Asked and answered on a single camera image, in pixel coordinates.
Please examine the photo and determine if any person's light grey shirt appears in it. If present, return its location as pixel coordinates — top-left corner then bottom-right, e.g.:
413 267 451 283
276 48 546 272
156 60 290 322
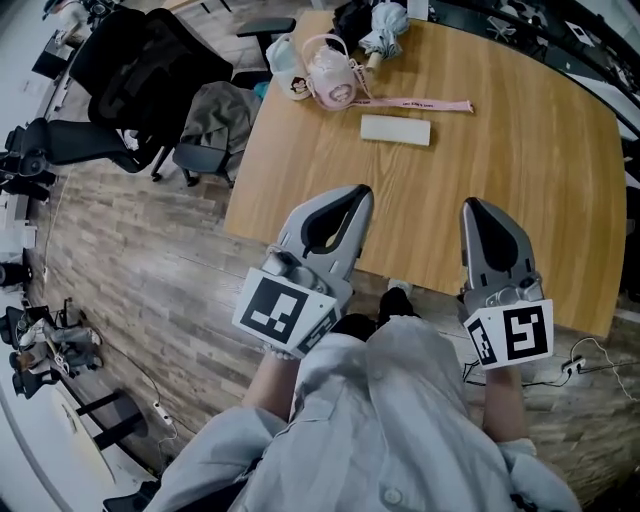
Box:
143 314 582 512

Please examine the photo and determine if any large black office chair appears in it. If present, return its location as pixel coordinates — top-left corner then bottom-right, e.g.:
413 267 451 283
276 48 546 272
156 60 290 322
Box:
68 6 297 182

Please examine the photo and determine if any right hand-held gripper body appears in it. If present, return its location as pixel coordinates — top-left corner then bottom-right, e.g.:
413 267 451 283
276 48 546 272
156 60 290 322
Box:
459 271 555 372

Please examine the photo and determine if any small dark chair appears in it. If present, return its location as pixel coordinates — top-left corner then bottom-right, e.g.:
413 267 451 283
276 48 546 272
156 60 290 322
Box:
171 141 237 190

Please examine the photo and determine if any person's left forearm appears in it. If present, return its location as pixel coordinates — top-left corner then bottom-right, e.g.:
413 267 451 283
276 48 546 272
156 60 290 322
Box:
241 345 307 422

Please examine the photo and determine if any round white table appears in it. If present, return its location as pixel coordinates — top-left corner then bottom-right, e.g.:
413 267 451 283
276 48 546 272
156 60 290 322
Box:
0 382 149 512

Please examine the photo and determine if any white bead bracelet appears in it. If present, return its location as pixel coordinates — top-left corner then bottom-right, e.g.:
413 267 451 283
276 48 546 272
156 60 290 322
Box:
259 343 302 362

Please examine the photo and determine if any person's black shoe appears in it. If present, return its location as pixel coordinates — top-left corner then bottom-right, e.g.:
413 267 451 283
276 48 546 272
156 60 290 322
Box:
331 313 377 343
376 286 422 322

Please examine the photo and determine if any black bag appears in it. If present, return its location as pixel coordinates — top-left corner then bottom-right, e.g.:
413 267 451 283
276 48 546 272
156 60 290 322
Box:
331 0 382 52

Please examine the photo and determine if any person's right forearm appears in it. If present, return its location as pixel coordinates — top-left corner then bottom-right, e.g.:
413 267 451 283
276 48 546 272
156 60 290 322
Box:
481 363 531 444

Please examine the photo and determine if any light blue folded umbrella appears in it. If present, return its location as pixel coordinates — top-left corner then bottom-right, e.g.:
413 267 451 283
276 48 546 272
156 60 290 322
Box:
357 1 411 70

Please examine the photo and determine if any pink bottle strap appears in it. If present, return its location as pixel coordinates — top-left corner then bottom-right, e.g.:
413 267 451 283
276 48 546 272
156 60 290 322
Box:
349 93 476 114

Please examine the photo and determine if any pink water bottle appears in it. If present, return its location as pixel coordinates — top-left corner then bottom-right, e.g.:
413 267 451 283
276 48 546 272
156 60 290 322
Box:
301 35 374 112

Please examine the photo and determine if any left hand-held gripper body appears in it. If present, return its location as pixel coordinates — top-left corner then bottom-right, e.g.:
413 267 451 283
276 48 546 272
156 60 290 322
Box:
232 239 354 360

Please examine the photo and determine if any grey jacket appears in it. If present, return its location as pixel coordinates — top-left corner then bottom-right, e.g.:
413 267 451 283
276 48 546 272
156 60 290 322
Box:
178 81 265 157

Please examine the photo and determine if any white glasses case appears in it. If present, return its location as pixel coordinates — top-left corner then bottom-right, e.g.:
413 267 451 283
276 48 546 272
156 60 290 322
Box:
360 113 433 148

